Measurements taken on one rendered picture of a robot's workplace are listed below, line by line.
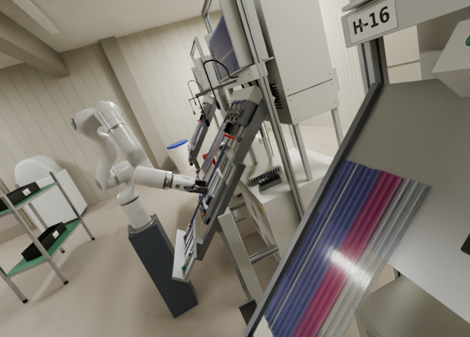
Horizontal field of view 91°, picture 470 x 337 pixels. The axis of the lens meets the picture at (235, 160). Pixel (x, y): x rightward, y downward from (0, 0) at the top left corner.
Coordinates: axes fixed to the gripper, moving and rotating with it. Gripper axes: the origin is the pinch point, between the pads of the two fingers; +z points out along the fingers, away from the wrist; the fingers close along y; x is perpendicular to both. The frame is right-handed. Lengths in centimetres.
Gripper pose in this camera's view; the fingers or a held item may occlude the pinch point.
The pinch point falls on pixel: (204, 187)
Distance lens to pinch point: 111.6
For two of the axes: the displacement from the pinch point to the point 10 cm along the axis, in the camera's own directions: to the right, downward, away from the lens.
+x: -2.6, 9.5, 2.0
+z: 9.5, 2.1, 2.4
